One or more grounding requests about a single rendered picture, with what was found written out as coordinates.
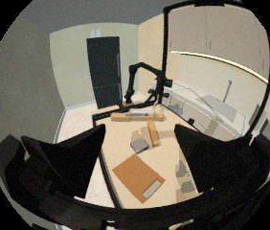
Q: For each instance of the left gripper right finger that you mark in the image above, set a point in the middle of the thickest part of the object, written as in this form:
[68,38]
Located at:
[206,156]

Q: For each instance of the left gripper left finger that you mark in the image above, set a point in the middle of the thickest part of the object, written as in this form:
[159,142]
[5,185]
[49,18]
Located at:
[73,160]

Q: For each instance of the brown clipboard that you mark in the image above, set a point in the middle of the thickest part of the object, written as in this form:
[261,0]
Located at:
[141,180]

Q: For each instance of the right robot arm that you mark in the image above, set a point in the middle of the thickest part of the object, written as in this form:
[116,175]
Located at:
[132,71]

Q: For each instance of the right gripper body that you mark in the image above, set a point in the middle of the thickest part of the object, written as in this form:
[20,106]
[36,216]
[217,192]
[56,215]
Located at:
[159,90]

